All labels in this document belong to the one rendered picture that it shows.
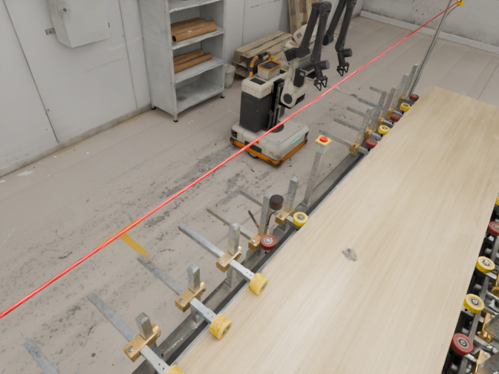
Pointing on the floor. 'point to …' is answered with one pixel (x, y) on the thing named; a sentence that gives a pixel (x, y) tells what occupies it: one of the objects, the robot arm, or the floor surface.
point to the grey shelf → (151, 14)
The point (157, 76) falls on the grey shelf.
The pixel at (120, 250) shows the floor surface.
